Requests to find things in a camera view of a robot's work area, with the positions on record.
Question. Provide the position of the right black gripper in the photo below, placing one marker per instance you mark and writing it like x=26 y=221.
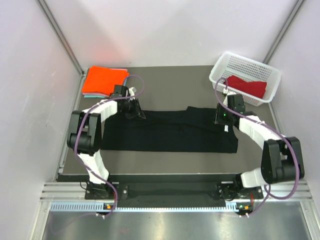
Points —
x=218 y=119

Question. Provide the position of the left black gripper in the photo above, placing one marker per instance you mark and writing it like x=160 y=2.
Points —
x=137 y=110

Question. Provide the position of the black t shirt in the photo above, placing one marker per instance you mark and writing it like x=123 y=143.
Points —
x=188 y=131

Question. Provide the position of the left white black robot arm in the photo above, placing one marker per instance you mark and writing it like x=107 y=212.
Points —
x=85 y=136

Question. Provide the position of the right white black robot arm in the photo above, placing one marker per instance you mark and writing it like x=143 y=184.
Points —
x=282 y=159

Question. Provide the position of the red t shirt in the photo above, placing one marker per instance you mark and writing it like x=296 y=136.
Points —
x=253 y=88

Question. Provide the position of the orange folded t shirt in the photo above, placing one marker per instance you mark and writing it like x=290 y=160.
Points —
x=102 y=80

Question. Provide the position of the white plastic basket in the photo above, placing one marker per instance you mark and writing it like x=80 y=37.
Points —
x=231 y=64

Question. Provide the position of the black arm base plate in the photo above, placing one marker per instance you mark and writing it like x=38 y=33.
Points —
x=218 y=178

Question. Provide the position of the aluminium frame rail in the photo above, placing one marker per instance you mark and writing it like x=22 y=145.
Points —
x=74 y=191

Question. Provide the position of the grey slotted cable duct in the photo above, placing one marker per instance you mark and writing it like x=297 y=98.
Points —
x=102 y=207

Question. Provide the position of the right aluminium corner post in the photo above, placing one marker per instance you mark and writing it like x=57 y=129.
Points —
x=293 y=13

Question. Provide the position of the aluminium corner post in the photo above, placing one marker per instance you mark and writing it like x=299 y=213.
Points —
x=59 y=34
x=293 y=13

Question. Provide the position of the left aluminium corner post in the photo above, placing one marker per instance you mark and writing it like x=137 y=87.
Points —
x=59 y=34

